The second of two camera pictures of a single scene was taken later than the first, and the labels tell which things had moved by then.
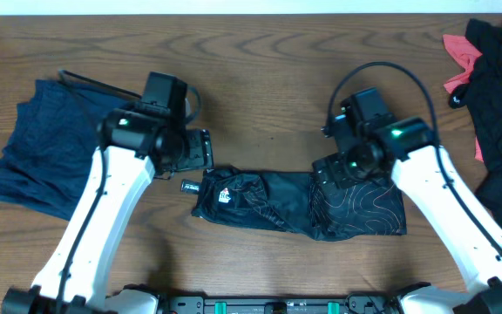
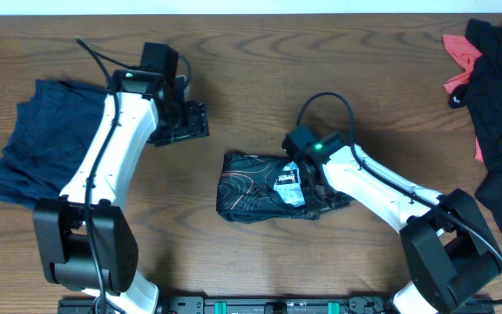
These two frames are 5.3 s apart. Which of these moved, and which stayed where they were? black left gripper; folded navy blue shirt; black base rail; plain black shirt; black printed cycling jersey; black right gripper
Moved: black printed cycling jersey; black right gripper; black left gripper
Stayed: black base rail; folded navy blue shirt; plain black shirt
